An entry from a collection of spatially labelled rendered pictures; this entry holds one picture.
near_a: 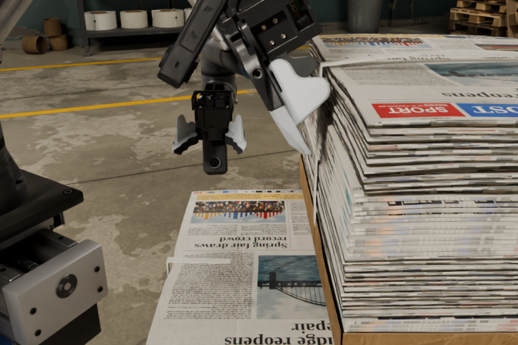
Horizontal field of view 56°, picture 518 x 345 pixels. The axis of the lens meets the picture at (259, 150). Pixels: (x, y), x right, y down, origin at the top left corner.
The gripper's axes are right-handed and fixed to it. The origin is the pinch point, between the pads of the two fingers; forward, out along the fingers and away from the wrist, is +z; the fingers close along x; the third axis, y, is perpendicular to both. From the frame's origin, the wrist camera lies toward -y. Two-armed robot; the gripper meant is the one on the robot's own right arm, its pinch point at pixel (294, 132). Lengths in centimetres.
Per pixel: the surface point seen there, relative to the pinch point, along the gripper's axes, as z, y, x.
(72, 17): -63, -239, 595
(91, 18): -47, -202, 548
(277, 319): 13.1, -9.7, -10.2
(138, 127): 43, -124, 277
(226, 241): 10.1, -14.8, 3.8
